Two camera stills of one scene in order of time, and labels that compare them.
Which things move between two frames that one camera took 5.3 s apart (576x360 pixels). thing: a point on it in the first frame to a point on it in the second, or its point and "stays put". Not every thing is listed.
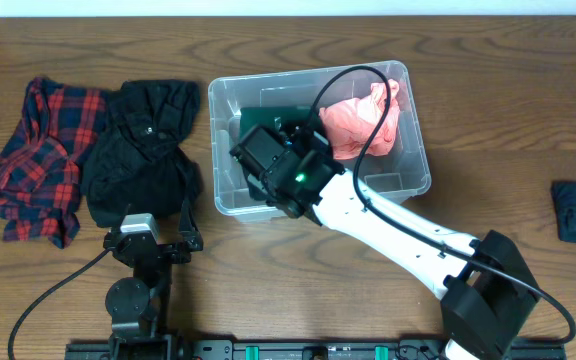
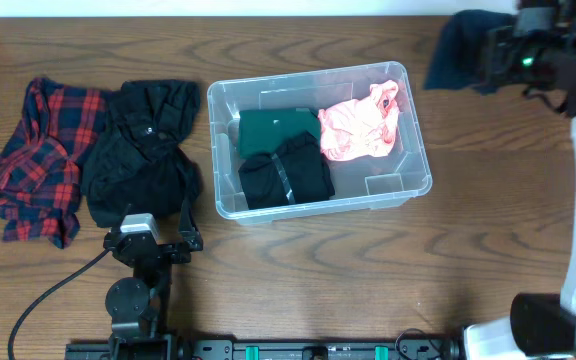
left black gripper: x=188 y=239 stays put
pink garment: x=351 y=122 stays put
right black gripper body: x=274 y=191 to x=544 y=64
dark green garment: x=287 y=120 stays put
